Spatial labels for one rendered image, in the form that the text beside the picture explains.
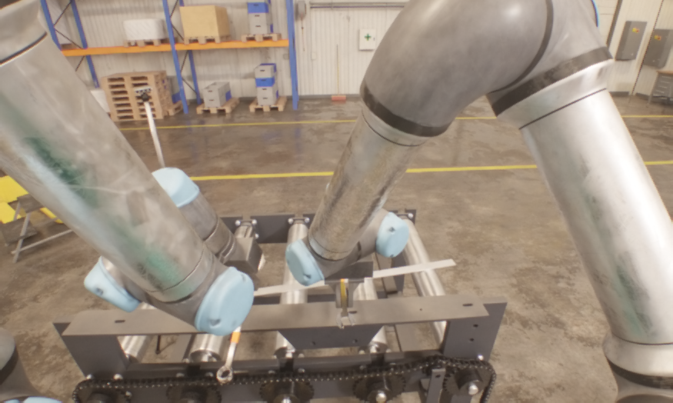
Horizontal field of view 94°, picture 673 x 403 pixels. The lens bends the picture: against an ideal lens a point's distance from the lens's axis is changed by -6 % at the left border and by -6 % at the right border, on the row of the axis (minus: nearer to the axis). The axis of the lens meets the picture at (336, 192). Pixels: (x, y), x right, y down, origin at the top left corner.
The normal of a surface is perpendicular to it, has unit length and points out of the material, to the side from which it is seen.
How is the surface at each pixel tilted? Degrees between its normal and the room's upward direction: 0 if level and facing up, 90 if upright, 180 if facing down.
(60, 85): 84
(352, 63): 90
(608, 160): 65
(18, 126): 101
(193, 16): 90
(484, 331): 90
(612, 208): 74
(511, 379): 0
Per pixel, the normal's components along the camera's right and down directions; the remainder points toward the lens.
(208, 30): 0.06, 0.45
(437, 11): -0.51, -0.14
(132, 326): -0.01, -0.89
